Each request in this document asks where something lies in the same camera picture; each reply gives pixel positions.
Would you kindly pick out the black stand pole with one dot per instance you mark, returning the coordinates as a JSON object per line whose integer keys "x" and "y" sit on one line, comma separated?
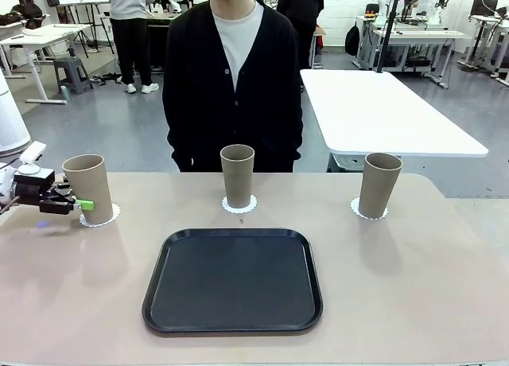
{"x": 389, "y": 24}

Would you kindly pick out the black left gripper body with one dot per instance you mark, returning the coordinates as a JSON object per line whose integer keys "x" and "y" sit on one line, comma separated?
{"x": 33, "y": 185}

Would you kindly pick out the person's left forearm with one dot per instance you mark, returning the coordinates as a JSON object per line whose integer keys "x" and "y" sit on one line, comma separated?
{"x": 290, "y": 135}

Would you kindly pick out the person in grey sweater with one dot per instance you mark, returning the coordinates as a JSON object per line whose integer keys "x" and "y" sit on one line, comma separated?
{"x": 127, "y": 4}

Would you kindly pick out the black backpack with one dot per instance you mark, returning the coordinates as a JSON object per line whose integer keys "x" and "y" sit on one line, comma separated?
{"x": 352, "y": 40}

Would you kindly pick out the white height-adjustable desk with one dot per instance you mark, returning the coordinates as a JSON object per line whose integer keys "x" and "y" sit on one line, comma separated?
{"x": 487, "y": 20}

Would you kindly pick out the black bag on desk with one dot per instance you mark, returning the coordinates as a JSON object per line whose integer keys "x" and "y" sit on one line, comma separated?
{"x": 24, "y": 12}

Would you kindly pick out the grey plastic stool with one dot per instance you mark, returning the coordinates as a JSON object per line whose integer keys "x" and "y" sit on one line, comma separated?
{"x": 71, "y": 73}

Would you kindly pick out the large white table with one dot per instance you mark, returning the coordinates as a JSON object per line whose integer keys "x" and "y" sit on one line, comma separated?
{"x": 378, "y": 111}

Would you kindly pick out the standing person in black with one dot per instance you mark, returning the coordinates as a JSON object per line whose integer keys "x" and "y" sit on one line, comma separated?
{"x": 302, "y": 8}

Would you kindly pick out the white scalloped paper coaster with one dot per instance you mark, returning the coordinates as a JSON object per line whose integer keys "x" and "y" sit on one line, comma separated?
{"x": 239, "y": 210}
{"x": 355, "y": 209}
{"x": 113, "y": 219}

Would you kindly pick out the tall beige plastic cup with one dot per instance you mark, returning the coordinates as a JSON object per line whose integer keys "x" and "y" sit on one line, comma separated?
{"x": 89, "y": 179}
{"x": 237, "y": 179}
{"x": 379, "y": 187}

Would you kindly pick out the black rectangular serving tray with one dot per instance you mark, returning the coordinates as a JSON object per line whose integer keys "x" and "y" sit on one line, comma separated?
{"x": 232, "y": 286}

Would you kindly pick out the black monitor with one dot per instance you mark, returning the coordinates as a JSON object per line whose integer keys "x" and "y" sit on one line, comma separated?
{"x": 483, "y": 6}

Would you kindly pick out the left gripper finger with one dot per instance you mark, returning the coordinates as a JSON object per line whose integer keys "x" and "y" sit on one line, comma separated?
{"x": 63, "y": 188}
{"x": 55, "y": 206}

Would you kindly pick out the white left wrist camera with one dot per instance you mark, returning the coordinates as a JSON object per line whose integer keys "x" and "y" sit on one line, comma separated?
{"x": 31, "y": 153}

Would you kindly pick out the long white lab desk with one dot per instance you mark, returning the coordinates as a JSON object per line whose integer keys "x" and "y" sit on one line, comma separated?
{"x": 421, "y": 34}

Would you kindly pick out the person's right forearm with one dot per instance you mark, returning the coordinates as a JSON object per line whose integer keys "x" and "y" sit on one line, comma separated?
{"x": 177, "y": 139}

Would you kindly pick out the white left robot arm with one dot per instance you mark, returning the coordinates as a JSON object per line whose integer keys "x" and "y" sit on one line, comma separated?
{"x": 10, "y": 119}

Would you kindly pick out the white desk with slatted top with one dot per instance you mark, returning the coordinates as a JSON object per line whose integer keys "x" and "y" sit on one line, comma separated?
{"x": 43, "y": 32}

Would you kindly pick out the person in black cardigan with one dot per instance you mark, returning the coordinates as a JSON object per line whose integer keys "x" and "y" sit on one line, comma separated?
{"x": 199, "y": 71}

